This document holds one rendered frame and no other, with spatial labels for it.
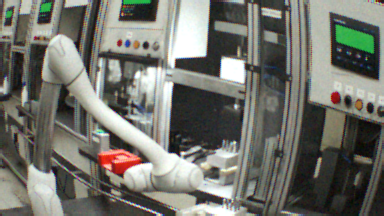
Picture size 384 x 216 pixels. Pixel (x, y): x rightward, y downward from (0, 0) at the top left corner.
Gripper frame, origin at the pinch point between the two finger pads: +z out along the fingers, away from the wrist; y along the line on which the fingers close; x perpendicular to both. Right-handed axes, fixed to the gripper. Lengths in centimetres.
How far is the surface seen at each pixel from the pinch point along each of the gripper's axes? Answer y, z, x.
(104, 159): -6.3, -22.6, 37.0
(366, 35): 64, -9, -77
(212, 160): -0.8, 6.3, 2.9
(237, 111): 18.8, 12.6, -1.8
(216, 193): -9.9, -4.2, -9.5
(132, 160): -4.5, -13.8, 27.3
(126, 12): 57, -9, 45
